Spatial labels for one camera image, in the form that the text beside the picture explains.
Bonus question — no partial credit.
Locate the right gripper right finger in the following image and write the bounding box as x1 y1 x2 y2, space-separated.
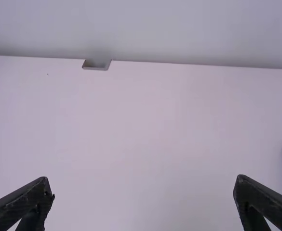
232 174 282 231

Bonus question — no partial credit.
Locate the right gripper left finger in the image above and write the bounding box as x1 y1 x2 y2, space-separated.
0 176 55 231

